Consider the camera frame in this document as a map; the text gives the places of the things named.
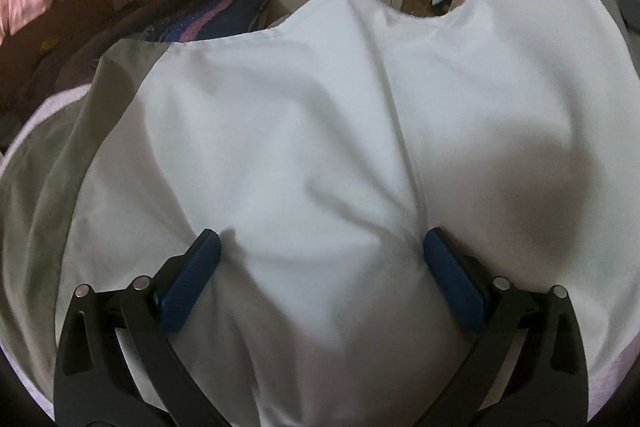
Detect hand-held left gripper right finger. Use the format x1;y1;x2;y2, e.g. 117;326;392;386
404;227;589;427

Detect grey and white jacket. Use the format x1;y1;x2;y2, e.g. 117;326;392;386
0;0;640;427

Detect dark striped blanket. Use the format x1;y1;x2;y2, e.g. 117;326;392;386
20;0;272;108

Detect brown headboard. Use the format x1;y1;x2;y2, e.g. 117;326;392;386
0;0;128;112

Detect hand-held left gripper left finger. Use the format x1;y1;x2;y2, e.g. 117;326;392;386
52;228;237;427

